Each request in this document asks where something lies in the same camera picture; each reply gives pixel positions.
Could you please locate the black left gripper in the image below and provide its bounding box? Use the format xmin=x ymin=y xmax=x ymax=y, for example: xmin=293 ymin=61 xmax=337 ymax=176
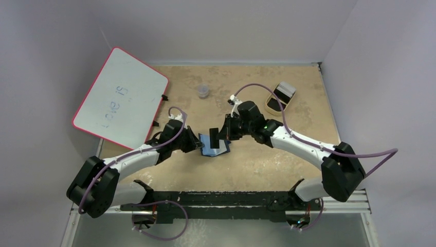
xmin=171 ymin=126 xmax=204 ymax=153

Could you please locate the blue leather card holder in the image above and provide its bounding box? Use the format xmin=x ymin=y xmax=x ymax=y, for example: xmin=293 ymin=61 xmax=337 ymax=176
xmin=198 ymin=133 xmax=232 ymax=158

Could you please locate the black credit card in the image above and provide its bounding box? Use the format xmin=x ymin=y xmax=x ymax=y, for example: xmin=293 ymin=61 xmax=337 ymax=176
xmin=209 ymin=128 xmax=220 ymax=149

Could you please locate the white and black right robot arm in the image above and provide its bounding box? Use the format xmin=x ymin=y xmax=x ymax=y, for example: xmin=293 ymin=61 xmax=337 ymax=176
xmin=216 ymin=95 xmax=366 ymax=209

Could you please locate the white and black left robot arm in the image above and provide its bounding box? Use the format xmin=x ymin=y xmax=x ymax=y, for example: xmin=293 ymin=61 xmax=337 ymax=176
xmin=66 ymin=112 xmax=203 ymax=218

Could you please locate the beige oval card tray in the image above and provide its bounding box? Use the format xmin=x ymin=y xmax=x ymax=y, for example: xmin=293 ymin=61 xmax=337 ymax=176
xmin=265 ymin=89 xmax=296 ymax=116

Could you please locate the stack of credit cards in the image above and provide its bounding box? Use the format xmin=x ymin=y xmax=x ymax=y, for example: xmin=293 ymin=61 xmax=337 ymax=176
xmin=274 ymin=81 xmax=297 ymax=105

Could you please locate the small clear plastic cup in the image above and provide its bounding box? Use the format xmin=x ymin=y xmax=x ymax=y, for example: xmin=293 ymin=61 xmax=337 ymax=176
xmin=197 ymin=84 xmax=209 ymax=99

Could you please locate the pink framed whiteboard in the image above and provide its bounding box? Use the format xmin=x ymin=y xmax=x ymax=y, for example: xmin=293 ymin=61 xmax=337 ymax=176
xmin=72 ymin=47 xmax=169 ymax=149

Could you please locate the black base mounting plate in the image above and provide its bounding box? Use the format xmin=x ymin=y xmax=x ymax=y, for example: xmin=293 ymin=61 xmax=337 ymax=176
xmin=120 ymin=182 xmax=322 ymax=227

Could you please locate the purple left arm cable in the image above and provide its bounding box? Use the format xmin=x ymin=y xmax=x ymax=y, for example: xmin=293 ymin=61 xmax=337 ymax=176
xmin=77 ymin=106 xmax=189 ymax=242

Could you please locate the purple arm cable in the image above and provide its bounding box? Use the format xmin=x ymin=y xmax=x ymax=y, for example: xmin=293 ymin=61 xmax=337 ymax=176
xmin=233 ymin=83 xmax=399 ymax=233
xmin=77 ymin=106 xmax=189 ymax=242

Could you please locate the aluminium extrusion rail frame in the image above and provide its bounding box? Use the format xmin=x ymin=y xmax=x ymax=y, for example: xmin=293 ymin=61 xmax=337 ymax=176
xmin=67 ymin=65 xmax=370 ymax=234

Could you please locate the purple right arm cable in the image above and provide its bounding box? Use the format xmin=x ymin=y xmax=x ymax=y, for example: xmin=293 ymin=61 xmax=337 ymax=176
xmin=233 ymin=83 xmax=399 ymax=233

